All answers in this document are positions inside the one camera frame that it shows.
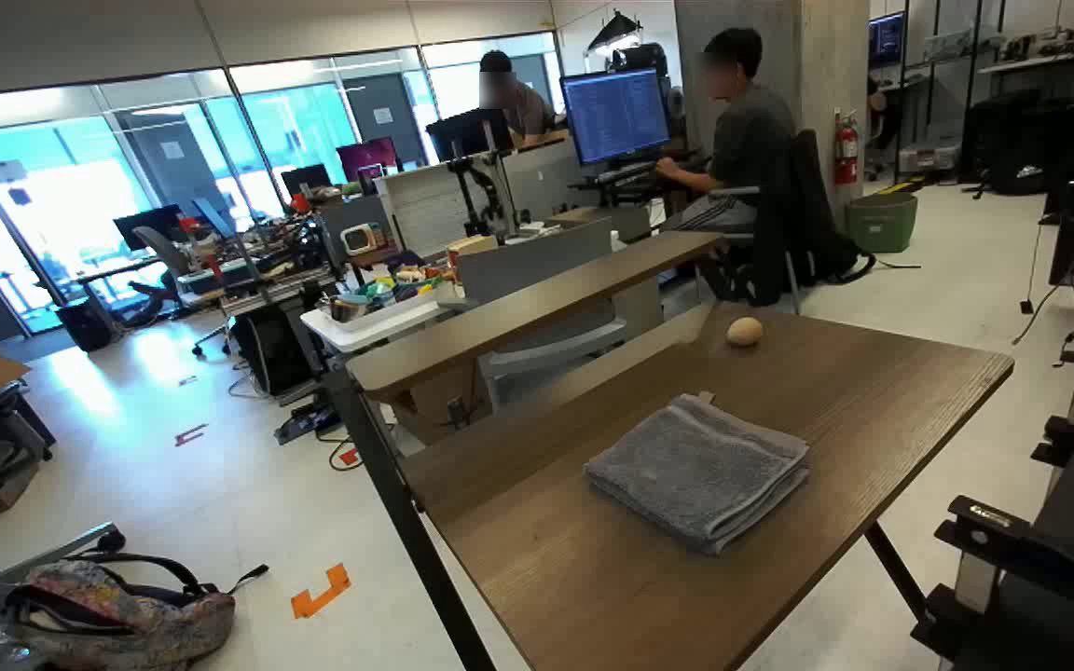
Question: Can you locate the grey office chair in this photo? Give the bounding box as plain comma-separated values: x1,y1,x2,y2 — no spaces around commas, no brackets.
450,220,629,415

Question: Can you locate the grey desk divider panel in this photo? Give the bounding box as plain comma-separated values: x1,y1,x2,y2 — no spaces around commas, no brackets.
382,163,478,263
500,140,596,228

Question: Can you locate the black clamp orange handle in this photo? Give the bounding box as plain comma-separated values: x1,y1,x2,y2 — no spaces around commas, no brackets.
929,491,1074,666

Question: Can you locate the raised wooden shelf board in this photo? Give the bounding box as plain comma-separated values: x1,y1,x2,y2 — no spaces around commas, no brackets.
346,228,725,399

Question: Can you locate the black lamp shade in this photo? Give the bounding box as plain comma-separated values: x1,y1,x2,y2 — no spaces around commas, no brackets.
582,9,651,60

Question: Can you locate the brown potato-like object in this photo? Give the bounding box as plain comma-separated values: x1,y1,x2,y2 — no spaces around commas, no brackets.
725,312,767,353

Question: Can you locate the colourful patterned backpack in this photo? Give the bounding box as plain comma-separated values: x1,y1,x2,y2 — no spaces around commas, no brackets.
0,551,276,671

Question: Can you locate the black trash bin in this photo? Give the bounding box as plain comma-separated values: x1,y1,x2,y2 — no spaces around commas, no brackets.
56,296,128,353

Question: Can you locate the grey towel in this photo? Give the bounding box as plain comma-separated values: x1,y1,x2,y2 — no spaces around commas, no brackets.
582,393,813,561

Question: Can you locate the metal storage rack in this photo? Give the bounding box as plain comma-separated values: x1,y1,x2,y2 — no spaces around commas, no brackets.
968,0,1074,194

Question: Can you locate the colourful toy pile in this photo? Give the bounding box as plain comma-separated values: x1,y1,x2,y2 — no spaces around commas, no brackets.
332,255,474,317

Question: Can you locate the black metal table frame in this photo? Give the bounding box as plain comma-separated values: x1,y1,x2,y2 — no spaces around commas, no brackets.
320,353,940,671

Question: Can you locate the person in grey-brown shirt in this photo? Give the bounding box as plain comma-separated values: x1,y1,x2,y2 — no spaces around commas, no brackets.
478,50,560,141

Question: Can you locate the green plastic basket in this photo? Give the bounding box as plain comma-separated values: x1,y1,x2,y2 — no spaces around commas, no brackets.
838,182,926,258

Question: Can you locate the seated person dark grey shirt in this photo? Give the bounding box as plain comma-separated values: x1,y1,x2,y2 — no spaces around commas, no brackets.
653,25,805,238

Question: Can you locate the monitor with purple screen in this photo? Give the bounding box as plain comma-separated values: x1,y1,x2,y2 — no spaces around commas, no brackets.
336,140,407,186

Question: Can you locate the blue wall screen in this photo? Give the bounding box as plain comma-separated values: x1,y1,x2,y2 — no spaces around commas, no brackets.
864,12,913,74

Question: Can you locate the small black monitor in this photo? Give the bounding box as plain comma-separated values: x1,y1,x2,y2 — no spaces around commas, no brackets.
276,161,336,200

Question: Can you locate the red fire extinguisher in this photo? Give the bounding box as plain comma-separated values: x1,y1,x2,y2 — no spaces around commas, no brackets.
833,110,871,192

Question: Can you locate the computer monitor blue screen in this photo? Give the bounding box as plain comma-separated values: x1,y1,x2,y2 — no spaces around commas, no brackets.
560,69,674,171

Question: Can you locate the black computer monitor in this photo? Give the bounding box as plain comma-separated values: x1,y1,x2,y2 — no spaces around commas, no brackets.
422,106,520,163

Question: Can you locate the black swivel chair with bag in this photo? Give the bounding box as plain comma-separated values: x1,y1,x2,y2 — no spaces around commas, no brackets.
736,127,880,310

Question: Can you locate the orange floor tape bracket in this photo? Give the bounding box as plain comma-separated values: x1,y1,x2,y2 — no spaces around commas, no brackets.
288,561,355,624

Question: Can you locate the white desk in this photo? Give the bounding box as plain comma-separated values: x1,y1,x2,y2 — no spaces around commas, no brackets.
298,291,445,363

